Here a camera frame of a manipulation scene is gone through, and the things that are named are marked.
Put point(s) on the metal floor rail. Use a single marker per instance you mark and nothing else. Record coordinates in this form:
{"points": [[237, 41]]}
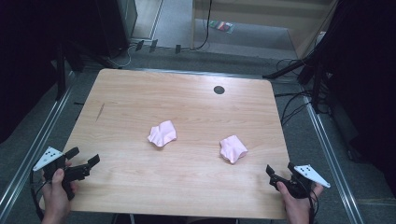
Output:
{"points": [[333, 161], [34, 146]]}

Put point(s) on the light wooden frame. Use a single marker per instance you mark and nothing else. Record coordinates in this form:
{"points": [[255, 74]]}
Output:
{"points": [[264, 18]]}

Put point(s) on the black round table grommet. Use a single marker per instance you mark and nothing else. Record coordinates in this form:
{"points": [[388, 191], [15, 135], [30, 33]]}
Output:
{"points": [[219, 90]]}

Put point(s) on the person's right hand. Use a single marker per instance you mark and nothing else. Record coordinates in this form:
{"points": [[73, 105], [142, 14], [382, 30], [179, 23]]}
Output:
{"points": [[298, 210]]}

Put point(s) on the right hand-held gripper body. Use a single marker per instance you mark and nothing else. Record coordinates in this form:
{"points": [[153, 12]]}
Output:
{"points": [[300, 186]]}

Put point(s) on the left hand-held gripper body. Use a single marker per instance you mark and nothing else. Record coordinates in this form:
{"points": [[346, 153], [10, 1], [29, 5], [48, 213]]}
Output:
{"points": [[49, 155]]}

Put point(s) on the colourful packet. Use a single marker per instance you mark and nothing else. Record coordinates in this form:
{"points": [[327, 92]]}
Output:
{"points": [[221, 26]]}

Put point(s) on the person's left hand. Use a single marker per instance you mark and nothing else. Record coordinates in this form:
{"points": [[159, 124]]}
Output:
{"points": [[55, 202]]}

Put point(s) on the pink crumpled cloth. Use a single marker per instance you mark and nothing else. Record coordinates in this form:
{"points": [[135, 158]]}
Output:
{"points": [[162, 133], [233, 149]]}

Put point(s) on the black cabinet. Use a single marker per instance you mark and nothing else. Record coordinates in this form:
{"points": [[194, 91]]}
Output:
{"points": [[116, 25]]}

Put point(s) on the black plug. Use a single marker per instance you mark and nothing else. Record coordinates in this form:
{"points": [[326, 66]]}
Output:
{"points": [[153, 45], [139, 45], [178, 48]]}

